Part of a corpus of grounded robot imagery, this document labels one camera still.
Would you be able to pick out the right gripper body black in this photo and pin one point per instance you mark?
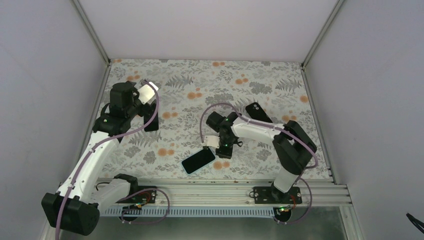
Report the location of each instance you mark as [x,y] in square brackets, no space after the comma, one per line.
[227,153]

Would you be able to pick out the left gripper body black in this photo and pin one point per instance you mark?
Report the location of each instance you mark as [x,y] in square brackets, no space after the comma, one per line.
[132,111]

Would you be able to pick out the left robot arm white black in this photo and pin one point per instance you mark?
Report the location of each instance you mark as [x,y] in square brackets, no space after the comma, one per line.
[76,206]

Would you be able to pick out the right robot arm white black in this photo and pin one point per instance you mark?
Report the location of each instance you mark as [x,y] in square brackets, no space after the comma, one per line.
[292,145]

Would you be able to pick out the floral patterned table mat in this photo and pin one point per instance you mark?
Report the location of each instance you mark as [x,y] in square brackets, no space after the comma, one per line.
[189,91]

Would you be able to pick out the black object at right edge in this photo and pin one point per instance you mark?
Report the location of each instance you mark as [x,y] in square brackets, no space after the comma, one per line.
[416,222]

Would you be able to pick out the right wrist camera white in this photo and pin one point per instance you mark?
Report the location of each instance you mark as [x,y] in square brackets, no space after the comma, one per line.
[211,141]

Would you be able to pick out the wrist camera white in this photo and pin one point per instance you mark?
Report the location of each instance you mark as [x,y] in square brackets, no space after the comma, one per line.
[211,141]
[147,94]

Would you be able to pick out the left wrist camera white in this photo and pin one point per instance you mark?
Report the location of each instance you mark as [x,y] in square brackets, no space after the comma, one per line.
[147,94]

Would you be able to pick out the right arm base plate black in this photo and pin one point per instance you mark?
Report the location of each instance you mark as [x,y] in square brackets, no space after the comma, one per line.
[270,195]

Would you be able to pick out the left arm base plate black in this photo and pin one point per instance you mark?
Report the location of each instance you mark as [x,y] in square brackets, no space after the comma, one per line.
[144,197]

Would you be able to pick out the slotted grey cable duct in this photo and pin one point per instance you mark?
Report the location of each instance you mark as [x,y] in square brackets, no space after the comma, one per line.
[200,212]

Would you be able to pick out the right aluminium frame post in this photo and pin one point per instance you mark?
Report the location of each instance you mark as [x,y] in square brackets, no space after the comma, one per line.
[333,14]

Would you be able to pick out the aluminium frame post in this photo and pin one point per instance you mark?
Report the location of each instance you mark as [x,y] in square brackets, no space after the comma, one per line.
[91,31]
[333,14]

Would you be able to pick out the left aluminium frame post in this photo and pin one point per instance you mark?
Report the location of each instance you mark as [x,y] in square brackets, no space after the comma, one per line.
[91,31]

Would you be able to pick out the aluminium rail front frame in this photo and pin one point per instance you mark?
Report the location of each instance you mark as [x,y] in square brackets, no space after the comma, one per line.
[237,193]

